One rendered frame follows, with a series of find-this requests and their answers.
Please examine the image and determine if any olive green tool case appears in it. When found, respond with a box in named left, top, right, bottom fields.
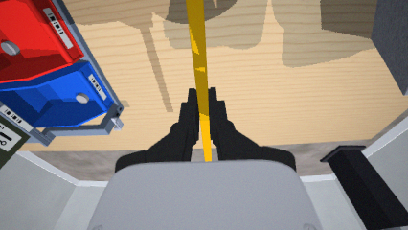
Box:
left=0, top=115, right=31, bottom=169

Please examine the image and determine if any yellow bar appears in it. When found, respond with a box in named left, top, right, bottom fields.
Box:
left=186, top=0, right=212, bottom=161

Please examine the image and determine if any red bin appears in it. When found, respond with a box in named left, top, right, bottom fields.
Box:
left=0, top=0, right=84, bottom=83

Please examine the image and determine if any blue open bin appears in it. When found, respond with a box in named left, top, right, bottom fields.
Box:
left=0, top=62, right=113, bottom=127

